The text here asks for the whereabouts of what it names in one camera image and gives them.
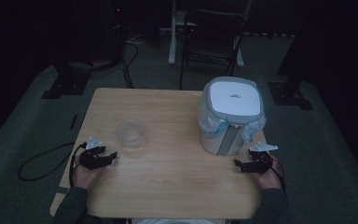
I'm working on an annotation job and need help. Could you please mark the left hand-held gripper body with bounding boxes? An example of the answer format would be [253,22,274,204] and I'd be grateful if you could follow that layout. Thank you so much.
[78,135,107,171]

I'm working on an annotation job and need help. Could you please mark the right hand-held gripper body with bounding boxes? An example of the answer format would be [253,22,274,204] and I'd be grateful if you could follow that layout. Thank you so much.
[248,141,279,175]

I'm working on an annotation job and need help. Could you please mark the clear plastic cup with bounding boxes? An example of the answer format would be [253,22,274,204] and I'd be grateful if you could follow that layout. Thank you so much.
[115,119,146,149]

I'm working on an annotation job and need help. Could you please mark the white lidded trash can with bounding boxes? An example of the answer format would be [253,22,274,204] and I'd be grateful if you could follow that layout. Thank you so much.
[198,76,267,157]

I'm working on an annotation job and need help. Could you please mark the person's right hand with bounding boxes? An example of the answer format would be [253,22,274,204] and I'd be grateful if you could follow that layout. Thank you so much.
[251,154,282,191]

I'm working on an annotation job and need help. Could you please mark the person's left hand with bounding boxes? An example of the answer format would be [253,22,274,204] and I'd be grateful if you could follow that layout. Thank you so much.
[72,153,104,191]

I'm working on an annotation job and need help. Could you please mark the translucent bin liner bag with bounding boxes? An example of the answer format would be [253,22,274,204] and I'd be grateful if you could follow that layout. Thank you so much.
[198,98,267,145]

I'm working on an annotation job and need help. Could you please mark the black folding chair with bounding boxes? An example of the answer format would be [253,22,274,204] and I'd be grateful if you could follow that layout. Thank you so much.
[179,8,246,91]

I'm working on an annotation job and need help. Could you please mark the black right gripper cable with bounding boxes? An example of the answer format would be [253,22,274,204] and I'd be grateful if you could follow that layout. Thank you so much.
[268,154,289,200]

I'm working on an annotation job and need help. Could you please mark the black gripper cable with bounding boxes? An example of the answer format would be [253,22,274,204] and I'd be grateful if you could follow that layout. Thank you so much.
[268,154,289,200]
[18,141,88,189]

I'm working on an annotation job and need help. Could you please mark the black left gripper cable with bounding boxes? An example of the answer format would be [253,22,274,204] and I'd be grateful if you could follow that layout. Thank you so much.
[18,141,88,189]

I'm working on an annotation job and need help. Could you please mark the black stand with base plate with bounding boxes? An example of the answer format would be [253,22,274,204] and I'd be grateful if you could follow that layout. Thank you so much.
[266,0,314,111]
[41,60,91,101]

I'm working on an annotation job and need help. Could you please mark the black floor cables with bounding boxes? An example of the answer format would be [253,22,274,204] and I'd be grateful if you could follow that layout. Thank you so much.
[116,38,140,90]

